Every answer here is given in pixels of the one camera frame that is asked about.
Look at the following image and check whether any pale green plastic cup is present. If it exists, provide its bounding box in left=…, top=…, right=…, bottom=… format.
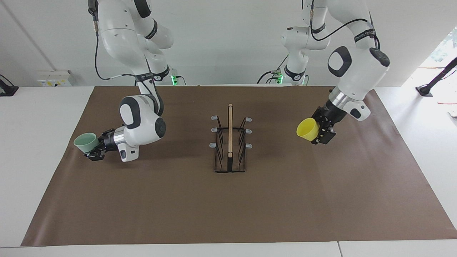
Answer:
left=74, top=132, right=100, bottom=153

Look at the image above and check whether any yellow plastic cup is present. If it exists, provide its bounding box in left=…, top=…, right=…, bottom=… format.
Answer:
left=296, top=118, right=320, bottom=141

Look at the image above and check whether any brown table mat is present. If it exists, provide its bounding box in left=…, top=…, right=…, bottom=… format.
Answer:
left=21, top=86, right=457, bottom=247

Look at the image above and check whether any black stand with foot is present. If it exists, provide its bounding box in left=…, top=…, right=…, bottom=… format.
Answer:
left=416, top=57, right=457, bottom=97

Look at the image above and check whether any white wall electrical box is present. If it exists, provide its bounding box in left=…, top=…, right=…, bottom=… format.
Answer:
left=37, top=70, right=77, bottom=87

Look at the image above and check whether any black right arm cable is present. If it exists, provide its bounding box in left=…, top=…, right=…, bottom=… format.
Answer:
left=94, top=14, right=165, bottom=116

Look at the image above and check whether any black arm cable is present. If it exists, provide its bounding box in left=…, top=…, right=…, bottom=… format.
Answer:
left=94, top=14, right=165, bottom=116
left=302, top=0, right=381, bottom=50

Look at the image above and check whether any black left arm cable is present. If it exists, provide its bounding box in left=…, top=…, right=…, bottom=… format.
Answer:
left=302, top=0, right=381, bottom=50

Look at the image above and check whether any black wire cup rack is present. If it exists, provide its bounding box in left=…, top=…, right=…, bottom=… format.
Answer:
left=210, top=104, right=253, bottom=174

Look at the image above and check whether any black clamp mount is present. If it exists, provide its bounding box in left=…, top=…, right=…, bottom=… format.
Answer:
left=0, top=74, right=19, bottom=97

